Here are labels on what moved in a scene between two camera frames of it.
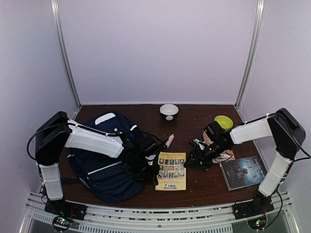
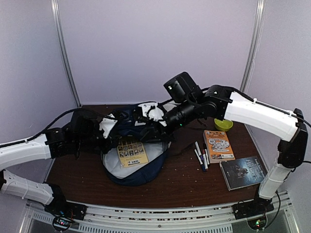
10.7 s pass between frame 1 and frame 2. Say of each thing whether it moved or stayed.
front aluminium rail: stayed
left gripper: moved
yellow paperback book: moved
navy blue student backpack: moved
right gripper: moved
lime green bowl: stayed
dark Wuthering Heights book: stayed
